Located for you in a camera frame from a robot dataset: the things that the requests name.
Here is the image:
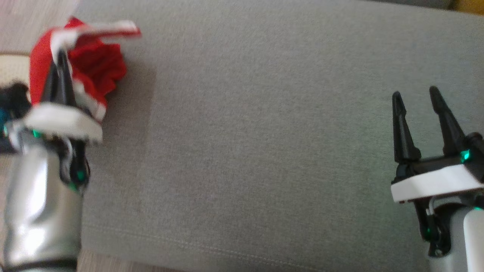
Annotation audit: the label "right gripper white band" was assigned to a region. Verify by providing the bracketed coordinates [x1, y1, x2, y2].
[390, 86, 484, 204]

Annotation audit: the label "red shorts with white stripe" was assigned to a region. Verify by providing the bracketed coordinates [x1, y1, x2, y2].
[29, 17, 142, 122]

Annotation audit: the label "large grey fabric ottoman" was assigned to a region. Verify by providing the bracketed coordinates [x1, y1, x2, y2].
[74, 0, 484, 272]

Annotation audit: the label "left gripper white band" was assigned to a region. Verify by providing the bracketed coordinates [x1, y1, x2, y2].
[23, 51, 104, 143]

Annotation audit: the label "long grey sofa seat cushion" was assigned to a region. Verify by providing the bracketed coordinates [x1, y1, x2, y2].
[372, 0, 454, 10]

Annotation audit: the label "wide yellow back cushion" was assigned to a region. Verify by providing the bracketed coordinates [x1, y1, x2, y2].
[451, 0, 484, 15]

